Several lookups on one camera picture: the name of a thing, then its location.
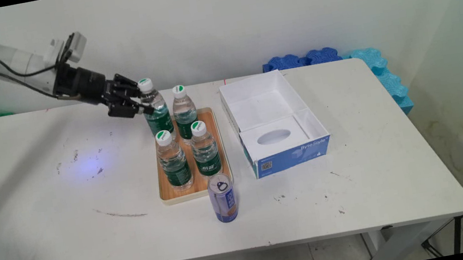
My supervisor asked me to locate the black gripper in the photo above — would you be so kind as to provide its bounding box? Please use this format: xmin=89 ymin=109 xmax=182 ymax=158
xmin=49 ymin=51 xmax=156 ymax=130

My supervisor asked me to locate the green label water bottle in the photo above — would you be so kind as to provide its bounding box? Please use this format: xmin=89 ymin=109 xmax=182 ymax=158
xmin=187 ymin=118 xmax=224 ymax=180
xmin=136 ymin=75 xmax=178 ymax=145
xmin=168 ymin=83 xmax=202 ymax=147
xmin=153 ymin=127 xmax=196 ymax=194

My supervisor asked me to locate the wooden tray with cream rim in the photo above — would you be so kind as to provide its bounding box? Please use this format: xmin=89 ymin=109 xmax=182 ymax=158
xmin=147 ymin=105 xmax=236 ymax=207

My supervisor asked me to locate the blue and purple drink can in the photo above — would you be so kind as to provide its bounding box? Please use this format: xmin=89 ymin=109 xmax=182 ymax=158
xmin=206 ymin=171 xmax=241 ymax=225

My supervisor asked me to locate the blue foam puzzle mat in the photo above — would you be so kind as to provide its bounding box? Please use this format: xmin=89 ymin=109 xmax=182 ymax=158
xmin=261 ymin=51 xmax=309 ymax=74
xmin=305 ymin=45 xmax=344 ymax=66

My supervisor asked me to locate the white and blue cardboard box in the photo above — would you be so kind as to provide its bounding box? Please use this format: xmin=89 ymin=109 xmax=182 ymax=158
xmin=217 ymin=64 xmax=336 ymax=184

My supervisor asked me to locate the cyan foam puzzle mat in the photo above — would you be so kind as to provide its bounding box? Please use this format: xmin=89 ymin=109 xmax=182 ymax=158
xmin=341 ymin=42 xmax=416 ymax=124

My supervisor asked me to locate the white table leg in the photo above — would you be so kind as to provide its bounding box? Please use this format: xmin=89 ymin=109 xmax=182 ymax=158
xmin=361 ymin=218 xmax=460 ymax=260

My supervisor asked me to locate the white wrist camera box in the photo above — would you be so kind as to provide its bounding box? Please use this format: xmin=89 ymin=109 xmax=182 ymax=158
xmin=40 ymin=30 xmax=90 ymax=68

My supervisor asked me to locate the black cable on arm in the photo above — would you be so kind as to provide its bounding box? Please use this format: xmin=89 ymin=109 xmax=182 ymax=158
xmin=0 ymin=54 xmax=80 ymax=111
xmin=0 ymin=45 xmax=75 ymax=82

